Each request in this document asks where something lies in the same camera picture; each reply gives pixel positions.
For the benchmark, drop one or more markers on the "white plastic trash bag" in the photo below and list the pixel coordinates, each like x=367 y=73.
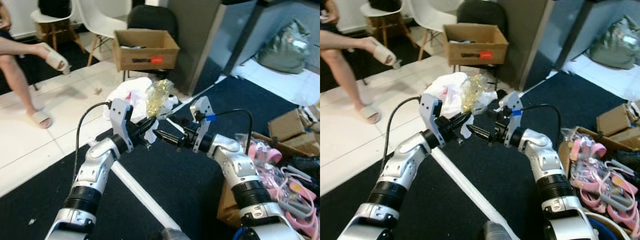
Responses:
x=131 y=92
x=447 y=87

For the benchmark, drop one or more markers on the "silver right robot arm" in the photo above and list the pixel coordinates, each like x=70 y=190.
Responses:
x=546 y=161
x=235 y=162

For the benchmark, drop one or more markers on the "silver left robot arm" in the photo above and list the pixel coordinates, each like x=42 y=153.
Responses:
x=405 y=162
x=92 y=170

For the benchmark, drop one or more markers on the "blue tape piece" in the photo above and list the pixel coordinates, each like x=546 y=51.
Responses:
x=210 y=118
x=516 y=113

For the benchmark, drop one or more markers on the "gold crinkled plastic wrapper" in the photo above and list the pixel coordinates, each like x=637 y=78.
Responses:
x=159 y=97
x=471 y=90

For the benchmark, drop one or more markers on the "black carpet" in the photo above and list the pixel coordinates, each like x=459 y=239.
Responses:
x=175 y=190
x=492 y=190

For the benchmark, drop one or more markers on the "white floor strip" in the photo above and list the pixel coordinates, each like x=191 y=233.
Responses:
x=142 y=192
x=467 y=187

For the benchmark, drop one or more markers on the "large brown cardboard box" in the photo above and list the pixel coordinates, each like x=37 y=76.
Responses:
x=227 y=207
x=565 y=147

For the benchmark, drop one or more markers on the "cardboard box with red label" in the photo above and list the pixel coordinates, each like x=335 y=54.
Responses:
x=475 y=46
x=145 y=52

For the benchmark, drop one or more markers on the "beige slipper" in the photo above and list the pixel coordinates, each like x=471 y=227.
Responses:
x=56 y=59
x=42 y=119
x=386 y=54
x=370 y=114

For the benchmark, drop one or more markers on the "grey partition cabinet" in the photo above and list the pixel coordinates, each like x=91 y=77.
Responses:
x=530 y=40
x=200 y=45

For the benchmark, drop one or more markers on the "black floor mat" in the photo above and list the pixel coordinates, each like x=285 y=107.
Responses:
x=30 y=65
x=372 y=67

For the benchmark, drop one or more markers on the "grey robot foot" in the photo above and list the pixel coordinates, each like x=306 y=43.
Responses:
x=496 y=231
x=175 y=234

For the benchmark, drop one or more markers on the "small open cardboard box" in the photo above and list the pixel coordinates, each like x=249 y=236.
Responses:
x=617 y=122
x=289 y=125

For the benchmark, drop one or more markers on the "black chair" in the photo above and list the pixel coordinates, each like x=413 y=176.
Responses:
x=152 y=20
x=482 y=12

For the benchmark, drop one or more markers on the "pink plastic items pile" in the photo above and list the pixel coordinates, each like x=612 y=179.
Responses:
x=287 y=185
x=602 y=182

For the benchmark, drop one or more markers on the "white shell chair wooden legs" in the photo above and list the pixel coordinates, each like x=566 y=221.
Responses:
x=432 y=12
x=102 y=17

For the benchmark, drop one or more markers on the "seated person bare legs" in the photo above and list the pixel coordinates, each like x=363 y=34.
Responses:
x=17 y=75
x=345 y=65

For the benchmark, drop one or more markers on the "grey green cloth bag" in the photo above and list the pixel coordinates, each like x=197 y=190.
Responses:
x=285 y=50
x=616 y=47

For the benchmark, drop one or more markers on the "white chair carrying black bag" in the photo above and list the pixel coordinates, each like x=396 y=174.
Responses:
x=382 y=16
x=52 y=22

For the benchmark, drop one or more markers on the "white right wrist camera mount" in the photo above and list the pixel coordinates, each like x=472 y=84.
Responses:
x=513 y=102
x=202 y=107

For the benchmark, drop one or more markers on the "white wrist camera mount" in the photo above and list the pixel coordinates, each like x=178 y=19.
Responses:
x=202 y=107
x=513 y=102
x=430 y=107
x=120 y=112

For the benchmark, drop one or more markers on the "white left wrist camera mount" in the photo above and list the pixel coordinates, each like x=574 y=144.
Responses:
x=430 y=107
x=120 y=112

